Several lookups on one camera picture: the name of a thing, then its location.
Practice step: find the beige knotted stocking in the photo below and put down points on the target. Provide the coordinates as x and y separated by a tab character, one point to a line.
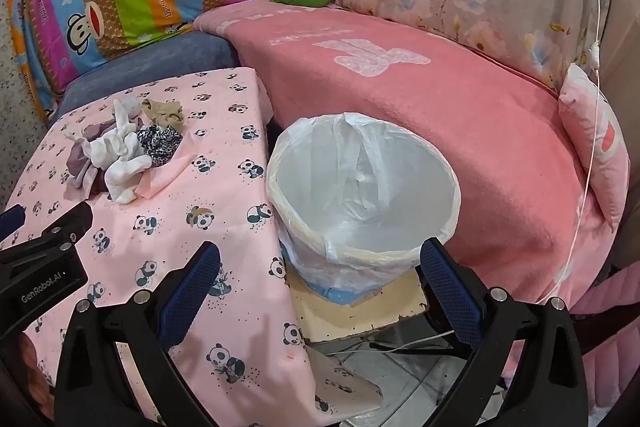
162	112

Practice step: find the mauve cloth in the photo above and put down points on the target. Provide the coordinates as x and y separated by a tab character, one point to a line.
80	157

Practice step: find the pink panda print tablecloth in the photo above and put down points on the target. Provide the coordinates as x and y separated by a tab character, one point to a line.
210	217

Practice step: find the pink blanket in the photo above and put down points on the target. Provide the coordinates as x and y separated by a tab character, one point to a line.
425	107

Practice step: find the plain pink cloth piece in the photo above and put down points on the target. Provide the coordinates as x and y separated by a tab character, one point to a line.
162	179

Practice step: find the white knotted sock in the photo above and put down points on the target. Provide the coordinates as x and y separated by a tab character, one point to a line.
125	157

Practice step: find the trash bin with white liner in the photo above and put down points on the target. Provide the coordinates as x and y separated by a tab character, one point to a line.
360	187

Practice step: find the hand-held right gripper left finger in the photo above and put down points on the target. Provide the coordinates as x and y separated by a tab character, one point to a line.
192	292

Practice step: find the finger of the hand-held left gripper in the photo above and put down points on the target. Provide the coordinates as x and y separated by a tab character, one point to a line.
65	227
11	219

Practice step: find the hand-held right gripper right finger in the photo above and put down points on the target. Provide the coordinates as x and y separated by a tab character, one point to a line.
450	292

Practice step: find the leopard print scrunchie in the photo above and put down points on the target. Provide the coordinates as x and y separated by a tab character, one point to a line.
160	142

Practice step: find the wooden stool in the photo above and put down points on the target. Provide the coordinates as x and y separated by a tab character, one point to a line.
350	314

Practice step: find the blue sofa cushion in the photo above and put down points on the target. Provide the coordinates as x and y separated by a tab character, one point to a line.
165	57

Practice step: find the pink patterned pillow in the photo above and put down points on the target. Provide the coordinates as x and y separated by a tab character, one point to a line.
595	147

